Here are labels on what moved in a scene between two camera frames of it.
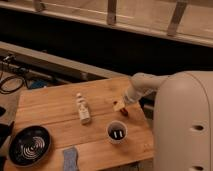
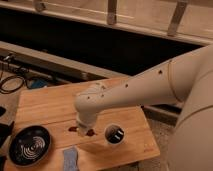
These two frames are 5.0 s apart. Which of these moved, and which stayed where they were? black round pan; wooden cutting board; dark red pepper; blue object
Moved: dark red pepper
Stayed: wooden cutting board; blue object; black round pan
